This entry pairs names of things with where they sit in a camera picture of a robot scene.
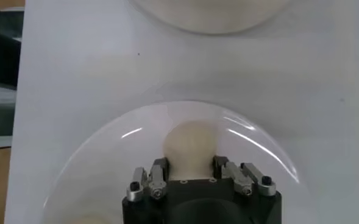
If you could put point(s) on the cream electric cooker pot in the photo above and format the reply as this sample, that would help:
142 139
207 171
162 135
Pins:
209 15

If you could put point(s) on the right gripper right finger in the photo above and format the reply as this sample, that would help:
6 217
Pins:
238 179

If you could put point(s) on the white round plate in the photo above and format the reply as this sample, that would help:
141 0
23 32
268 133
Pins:
106 170

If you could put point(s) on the white steamed baozi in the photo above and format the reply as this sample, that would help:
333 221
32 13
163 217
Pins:
191 149

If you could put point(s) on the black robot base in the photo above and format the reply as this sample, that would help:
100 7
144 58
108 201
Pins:
1 58

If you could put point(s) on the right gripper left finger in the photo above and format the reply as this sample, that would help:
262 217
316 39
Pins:
158 182

